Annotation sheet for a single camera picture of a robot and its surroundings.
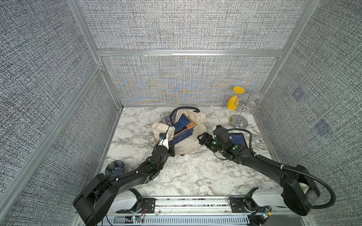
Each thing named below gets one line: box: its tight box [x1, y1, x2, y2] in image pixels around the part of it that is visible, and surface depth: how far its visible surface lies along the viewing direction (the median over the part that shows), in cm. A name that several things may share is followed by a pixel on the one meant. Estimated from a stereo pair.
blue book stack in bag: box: [172, 113, 196, 146], surface depth 99 cm
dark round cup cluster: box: [105, 160, 126, 177], surface depth 85 cm
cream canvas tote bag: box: [151, 106, 208, 155], surface depth 92 cm
